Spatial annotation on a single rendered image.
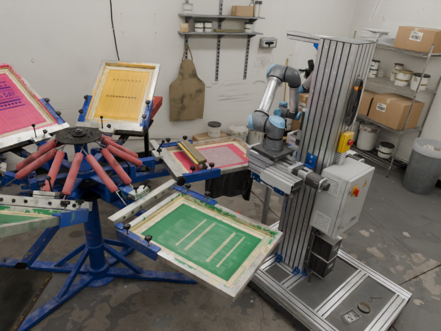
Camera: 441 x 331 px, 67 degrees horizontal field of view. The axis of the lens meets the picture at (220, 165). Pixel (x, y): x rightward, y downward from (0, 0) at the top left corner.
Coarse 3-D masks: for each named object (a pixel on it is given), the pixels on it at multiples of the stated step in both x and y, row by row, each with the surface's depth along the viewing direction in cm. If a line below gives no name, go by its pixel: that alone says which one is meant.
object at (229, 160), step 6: (222, 156) 292; (228, 156) 292; (234, 156) 293; (240, 156) 294; (186, 162) 277; (192, 162) 278; (210, 162) 280; (216, 162) 281; (222, 162) 282; (228, 162) 282; (234, 162) 283; (240, 162) 284; (246, 162) 284; (186, 168) 268
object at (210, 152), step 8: (224, 144) 314; (232, 144) 315; (176, 152) 292; (184, 152) 293; (200, 152) 296; (208, 152) 297; (216, 152) 298; (224, 152) 299; (232, 152) 300; (240, 152) 301; (184, 160) 280
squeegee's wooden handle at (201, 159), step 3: (180, 141) 290; (183, 141) 290; (186, 141) 290; (186, 144) 284; (189, 144) 284; (189, 147) 280; (192, 147) 280; (192, 150) 275; (195, 150) 274; (195, 153) 271; (198, 153) 270; (198, 156) 266; (201, 156) 265; (198, 159) 262; (201, 159) 262; (204, 159) 262; (198, 162) 259; (201, 162) 261; (204, 162) 262
